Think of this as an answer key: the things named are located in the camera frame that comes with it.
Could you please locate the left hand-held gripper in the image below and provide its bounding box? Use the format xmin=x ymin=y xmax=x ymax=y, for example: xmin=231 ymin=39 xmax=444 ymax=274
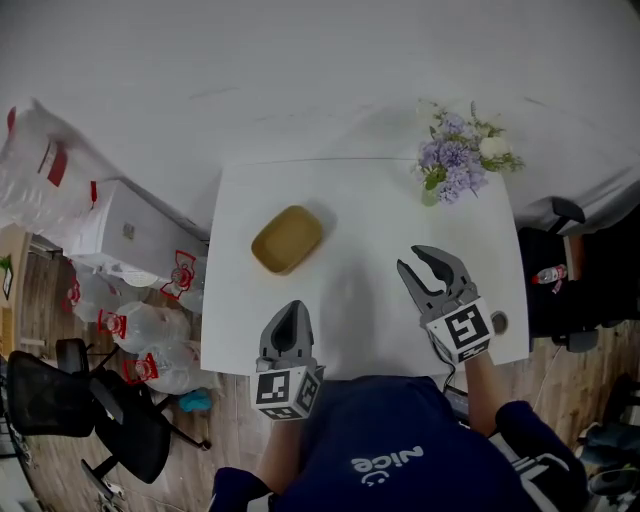
xmin=249 ymin=300 xmax=326 ymax=422

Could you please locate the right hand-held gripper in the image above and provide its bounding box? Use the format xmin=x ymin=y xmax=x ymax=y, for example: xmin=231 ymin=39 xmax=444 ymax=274
xmin=396 ymin=244 xmax=496 ymax=365

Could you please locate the person's right forearm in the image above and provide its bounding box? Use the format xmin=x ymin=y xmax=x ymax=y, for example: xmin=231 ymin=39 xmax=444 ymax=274
xmin=463 ymin=349 xmax=506 ymax=439

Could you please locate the person's left forearm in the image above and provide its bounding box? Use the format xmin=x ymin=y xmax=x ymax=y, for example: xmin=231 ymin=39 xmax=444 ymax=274
xmin=257 ymin=417 xmax=306 ymax=496

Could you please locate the teal cloth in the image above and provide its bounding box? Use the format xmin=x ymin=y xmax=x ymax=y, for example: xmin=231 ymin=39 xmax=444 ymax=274
xmin=178 ymin=388 xmax=214 ymax=414

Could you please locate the small red-label water bottle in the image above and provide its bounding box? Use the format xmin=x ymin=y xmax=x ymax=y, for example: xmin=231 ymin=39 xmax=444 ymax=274
xmin=530 ymin=263 xmax=569 ymax=285

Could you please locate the vase of purple flowers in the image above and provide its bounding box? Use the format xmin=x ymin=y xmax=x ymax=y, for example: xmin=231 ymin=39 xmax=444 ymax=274
xmin=410 ymin=98 xmax=526 ymax=207

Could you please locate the black device with screen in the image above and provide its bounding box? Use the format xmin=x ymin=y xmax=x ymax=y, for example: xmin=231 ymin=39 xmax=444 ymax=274
xmin=442 ymin=384 xmax=471 ymax=426

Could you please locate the group of clear water jugs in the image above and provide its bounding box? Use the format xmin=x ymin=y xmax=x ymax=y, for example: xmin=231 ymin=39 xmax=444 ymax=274
xmin=59 ymin=249 xmax=221 ymax=396

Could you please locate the brown board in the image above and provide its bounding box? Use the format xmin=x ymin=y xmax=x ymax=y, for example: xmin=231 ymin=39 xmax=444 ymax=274
xmin=562 ymin=233 xmax=586 ymax=281

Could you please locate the person's navy shirt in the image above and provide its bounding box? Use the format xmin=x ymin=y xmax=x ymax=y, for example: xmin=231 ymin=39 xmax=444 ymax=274
xmin=207 ymin=374 xmax=591 ymax=512

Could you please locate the black office chair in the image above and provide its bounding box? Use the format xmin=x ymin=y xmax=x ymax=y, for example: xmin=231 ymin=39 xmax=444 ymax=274
xmin=514 ymin=197 xmax=640 ymax=354
xmin=4 ymin=337 xmax=214 ymax=501

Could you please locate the white water dispenser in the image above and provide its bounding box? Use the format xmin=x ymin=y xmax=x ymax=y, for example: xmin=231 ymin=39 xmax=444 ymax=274
xmin=64 ymin=178 xmax=210 ymax=281

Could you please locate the light wooden desk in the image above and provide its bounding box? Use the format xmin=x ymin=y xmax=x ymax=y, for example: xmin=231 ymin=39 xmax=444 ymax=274
xmin=0 ymin=224 xmax=32 ymax=359

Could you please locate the plastic-wrapped large water bottle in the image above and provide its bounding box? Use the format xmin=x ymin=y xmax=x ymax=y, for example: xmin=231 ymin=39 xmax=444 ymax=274
xmin=0 ymin=97 xmax=114 ymax=236

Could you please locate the black cable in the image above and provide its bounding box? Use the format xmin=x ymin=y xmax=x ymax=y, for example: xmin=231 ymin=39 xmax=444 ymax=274
xmin=434 ymin=344 xmax=459 ymax=389

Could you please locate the white cable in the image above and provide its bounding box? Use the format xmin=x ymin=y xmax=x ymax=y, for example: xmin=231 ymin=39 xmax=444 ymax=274
xmin=532 ymin=344 xmax=564 ymax=406

